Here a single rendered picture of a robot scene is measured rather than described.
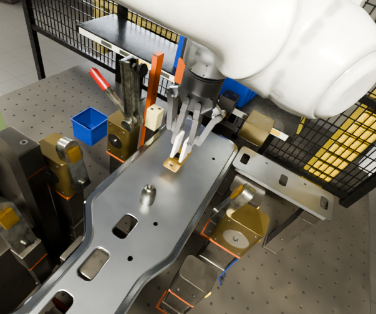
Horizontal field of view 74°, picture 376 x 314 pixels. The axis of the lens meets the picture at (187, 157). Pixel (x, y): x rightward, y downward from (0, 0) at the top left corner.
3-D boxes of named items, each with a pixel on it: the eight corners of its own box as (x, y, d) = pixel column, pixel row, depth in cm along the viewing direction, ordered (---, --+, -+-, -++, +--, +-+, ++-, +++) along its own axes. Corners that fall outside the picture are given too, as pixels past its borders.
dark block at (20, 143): (52, 256, 70) (12, 160, 40) (34, 243, 71) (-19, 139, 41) (67, 242, 73) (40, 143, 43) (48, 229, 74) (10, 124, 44)
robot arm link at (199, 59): (232, 56, 36) (218, 91, 40) (250, 40, 42) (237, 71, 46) (178, 30, 37) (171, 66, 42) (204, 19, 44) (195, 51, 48)
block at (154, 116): (142, 192, 91) (158, 114, 64) (134, 187, 91) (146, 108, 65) (148, 185, 93) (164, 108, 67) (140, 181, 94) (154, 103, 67)
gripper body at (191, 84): (175, 65, 42) (166, 108, 49) (219, 86, 41) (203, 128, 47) (195, 52, 47) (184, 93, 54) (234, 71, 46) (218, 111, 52)
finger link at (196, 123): (203, 93, 49) (209, 95, 49) (194, 135, 57) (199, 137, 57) (194, 101, 47) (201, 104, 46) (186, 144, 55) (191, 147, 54)
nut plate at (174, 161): (175, 172, 58) (176, 169, 57) (162, 164, 59) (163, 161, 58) (191, 152, 64) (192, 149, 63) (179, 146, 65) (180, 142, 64)
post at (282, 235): (274, 255, 87) (327, 215, 66) (261, 247, 87) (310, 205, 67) (277, 243, 90) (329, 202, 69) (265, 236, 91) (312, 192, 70)
